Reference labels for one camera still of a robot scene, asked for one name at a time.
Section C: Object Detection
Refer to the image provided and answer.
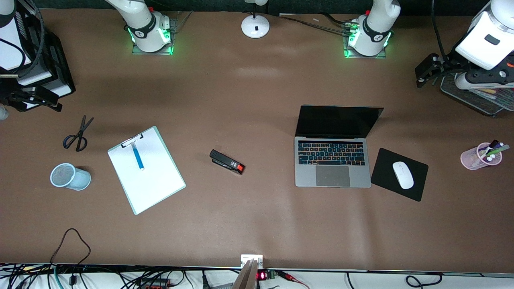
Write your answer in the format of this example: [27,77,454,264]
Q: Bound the black scissors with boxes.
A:
[63,115,94,152]

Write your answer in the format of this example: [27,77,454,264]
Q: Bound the black cable bundle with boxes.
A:
[279,13,352,36]

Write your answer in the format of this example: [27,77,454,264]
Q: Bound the black looped cable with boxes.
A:
[405,273,443,288]

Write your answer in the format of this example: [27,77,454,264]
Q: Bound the black stacked document tray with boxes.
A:
[0,8,76,113]

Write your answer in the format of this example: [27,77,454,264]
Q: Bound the black stapler red tip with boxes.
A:
[209,149,245,175]

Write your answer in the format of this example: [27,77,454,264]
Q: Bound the pink mesh pen cup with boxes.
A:
[461,142,502,171]

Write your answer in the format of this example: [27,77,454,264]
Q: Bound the clear arm base plate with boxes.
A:
[132,17,177,55]
[343,22,388,59]

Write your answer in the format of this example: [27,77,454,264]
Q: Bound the white paper stack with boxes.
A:
[0,27,32,72]

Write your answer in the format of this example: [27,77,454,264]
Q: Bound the black mouse pad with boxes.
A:
[370,148,429,202]

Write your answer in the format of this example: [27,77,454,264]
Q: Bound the silver laptop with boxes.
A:
[294,105,384,188]

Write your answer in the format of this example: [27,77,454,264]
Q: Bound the green marker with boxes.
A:
[485,144,510,158]

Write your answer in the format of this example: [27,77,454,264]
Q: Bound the aluminium camera mount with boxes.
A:
[232,254,264,289]

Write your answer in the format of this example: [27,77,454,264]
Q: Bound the light blue mesh cup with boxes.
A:
[50,163,92,191]

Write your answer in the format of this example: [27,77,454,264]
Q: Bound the blue marker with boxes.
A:
[132,143,145,171]

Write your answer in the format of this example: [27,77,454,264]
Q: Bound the light green clipboard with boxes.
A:
[107,126,186,216]

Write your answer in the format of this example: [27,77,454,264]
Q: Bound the white lamp base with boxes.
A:
[241,0,270,39]

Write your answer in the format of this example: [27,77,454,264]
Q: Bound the white computer mouse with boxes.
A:
[392,161,414,190]

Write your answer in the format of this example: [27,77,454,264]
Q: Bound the grey mesh desk tray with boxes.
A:
[441,74,514,117]

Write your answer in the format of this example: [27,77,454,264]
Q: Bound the braided brown cable loop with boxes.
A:
[50,228,91,267]

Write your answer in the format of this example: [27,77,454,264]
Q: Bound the white paper sheet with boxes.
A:
[108,128,185,213]

